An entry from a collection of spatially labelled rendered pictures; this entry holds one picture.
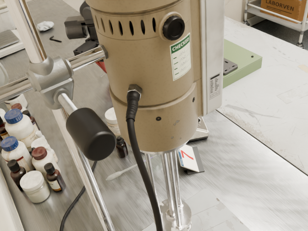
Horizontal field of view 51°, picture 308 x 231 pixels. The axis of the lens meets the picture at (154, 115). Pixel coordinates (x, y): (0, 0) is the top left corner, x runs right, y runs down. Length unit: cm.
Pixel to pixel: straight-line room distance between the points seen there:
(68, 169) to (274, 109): 64
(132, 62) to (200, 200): 54
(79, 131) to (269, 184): 66
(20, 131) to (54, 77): 69
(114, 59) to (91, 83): 92
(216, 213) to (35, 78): 58
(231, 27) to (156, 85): 119
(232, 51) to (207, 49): 88
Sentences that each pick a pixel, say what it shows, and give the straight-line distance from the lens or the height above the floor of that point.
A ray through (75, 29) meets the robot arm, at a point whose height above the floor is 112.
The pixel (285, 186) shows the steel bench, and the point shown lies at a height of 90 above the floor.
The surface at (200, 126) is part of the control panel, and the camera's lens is 92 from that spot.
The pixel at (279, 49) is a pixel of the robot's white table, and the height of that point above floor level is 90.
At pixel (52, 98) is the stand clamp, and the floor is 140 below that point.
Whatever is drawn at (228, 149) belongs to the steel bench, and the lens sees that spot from 91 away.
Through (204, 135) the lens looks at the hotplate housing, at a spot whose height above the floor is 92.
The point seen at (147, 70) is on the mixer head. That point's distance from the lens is 31.
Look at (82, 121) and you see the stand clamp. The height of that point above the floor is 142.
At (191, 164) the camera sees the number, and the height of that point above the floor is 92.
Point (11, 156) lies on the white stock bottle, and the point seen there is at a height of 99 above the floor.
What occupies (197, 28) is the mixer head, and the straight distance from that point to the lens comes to 34.
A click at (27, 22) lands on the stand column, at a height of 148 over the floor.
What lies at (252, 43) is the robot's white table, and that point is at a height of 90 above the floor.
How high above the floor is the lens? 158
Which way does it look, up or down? 41 degrees down
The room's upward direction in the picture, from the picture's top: 9 degrees counter-clockwise
